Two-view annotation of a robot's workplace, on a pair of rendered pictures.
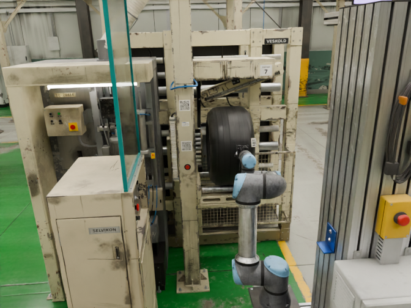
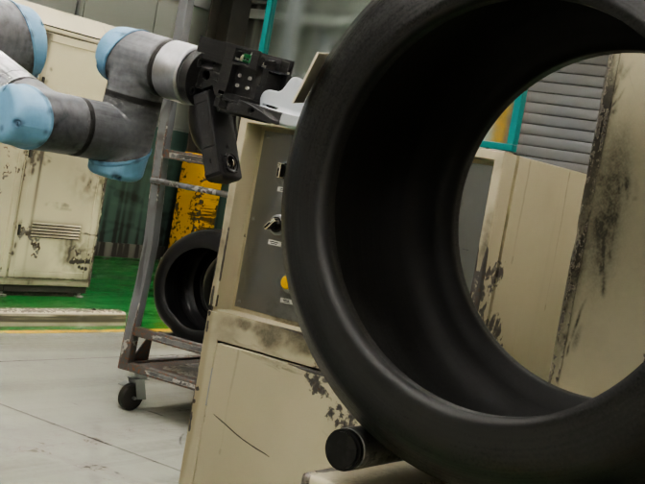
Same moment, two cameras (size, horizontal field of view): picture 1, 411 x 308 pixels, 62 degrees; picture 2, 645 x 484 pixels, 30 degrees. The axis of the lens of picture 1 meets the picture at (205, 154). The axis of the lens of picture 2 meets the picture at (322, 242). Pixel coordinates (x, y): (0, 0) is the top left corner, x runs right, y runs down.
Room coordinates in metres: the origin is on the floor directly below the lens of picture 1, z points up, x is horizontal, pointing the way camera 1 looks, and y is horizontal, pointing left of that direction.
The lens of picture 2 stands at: (2.97, -1.32, 1.17)
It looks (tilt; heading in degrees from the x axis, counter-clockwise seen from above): 3 degrees down; 127
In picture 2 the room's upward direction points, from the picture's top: 10 degrees clockwise
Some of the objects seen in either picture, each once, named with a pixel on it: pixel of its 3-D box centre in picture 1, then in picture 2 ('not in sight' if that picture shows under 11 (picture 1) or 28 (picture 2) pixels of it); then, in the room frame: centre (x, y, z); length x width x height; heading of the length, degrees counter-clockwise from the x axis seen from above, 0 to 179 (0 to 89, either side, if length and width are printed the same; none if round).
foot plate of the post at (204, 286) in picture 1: (192, 279); not in sight; (2.36, 0.14, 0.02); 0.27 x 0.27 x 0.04; 4
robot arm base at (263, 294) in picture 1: (275, 293); not in sight; (1.33, -0.32, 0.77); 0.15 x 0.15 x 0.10
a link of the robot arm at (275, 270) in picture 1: (274, 272); not in sight; (1.33, -0.31, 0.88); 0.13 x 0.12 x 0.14; 83
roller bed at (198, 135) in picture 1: (190, 148); not in sight; (2.76, 0.13, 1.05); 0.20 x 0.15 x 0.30; 94
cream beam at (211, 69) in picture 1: (232, 68); not in sight; (2.70, -0.22, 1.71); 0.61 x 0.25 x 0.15; 94
